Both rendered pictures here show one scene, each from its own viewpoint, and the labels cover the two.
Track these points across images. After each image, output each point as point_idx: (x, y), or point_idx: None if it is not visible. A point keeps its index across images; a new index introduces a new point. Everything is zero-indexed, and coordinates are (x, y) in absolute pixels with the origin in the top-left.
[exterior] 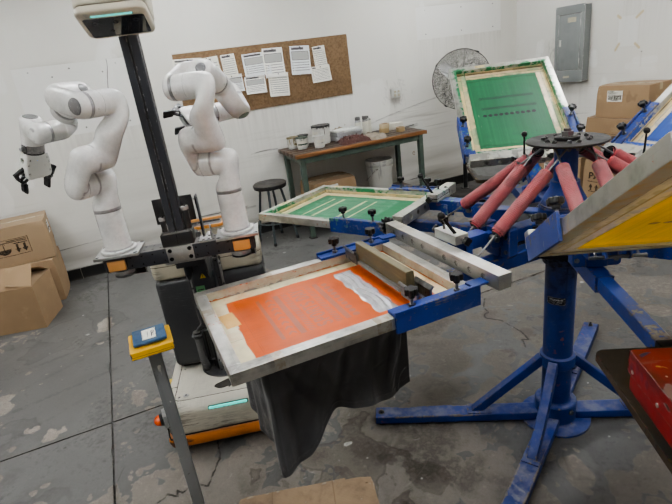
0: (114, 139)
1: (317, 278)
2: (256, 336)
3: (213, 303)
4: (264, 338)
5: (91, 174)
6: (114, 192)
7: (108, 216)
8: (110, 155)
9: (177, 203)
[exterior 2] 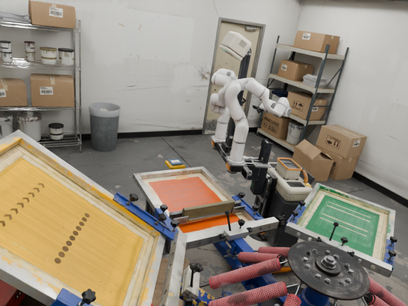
0: (219, 96)
1: (219, 199)
2: (166, 182)
3: (200, 173)
4: (163, 184)
5: (212, 104)
6: (223, 116)
7: (217, 123)
8: (219, 101)
9: (230, 133)
